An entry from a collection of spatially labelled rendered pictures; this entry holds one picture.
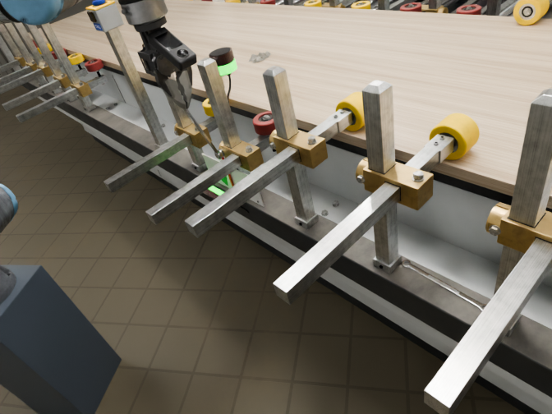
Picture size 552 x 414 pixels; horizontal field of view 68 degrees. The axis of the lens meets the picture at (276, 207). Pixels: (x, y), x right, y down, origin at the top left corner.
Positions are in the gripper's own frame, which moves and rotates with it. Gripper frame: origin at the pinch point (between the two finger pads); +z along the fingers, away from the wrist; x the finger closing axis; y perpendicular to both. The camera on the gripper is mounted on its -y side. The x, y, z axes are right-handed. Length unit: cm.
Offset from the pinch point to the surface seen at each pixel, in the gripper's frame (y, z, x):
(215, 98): -1.9, 1.4, -7.3
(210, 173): -5.0, 17.3, 2.9
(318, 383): -26, 103, 3
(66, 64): 123, 10, -8
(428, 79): -32, 14, -56
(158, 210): -5.7, 17.2, 19.5
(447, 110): -44, 13, -43
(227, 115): -1.9, 7.1, -8.9
